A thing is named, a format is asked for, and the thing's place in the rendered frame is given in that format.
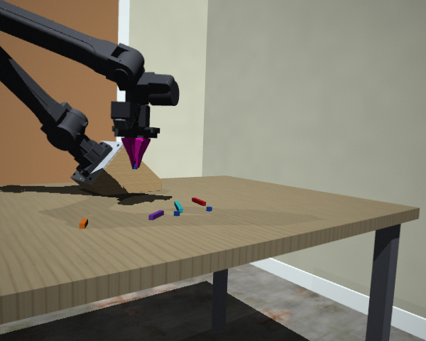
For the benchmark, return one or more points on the purple rod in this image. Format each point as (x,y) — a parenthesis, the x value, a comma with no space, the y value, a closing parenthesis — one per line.
(156,215)

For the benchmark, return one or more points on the turquoise rod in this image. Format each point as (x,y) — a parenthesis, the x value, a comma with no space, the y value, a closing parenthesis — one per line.
(178,207)

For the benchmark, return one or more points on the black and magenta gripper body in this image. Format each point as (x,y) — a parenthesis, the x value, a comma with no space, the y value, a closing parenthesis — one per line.
(141,132)

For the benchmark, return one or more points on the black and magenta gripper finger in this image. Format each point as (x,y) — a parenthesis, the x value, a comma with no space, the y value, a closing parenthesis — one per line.
(129,146)
(141,145)

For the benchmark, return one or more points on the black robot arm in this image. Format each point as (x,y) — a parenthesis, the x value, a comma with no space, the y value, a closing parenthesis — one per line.
(64,125)

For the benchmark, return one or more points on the red rod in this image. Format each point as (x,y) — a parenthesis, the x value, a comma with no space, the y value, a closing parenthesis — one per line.
(198,201)

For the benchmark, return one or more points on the orange rod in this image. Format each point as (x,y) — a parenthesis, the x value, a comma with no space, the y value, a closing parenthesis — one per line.
(83,223)

